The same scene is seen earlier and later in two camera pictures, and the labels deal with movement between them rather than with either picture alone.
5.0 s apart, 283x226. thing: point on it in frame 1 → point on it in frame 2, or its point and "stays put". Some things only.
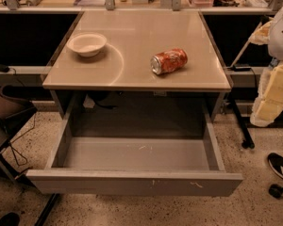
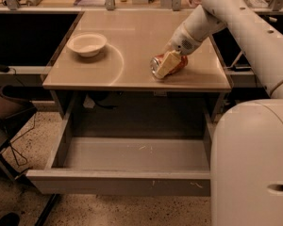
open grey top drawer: (136, 165) stays put
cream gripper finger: (274, 95) → (170, 61)
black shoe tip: (9, 218) stays put
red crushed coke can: (169, 61) stays put
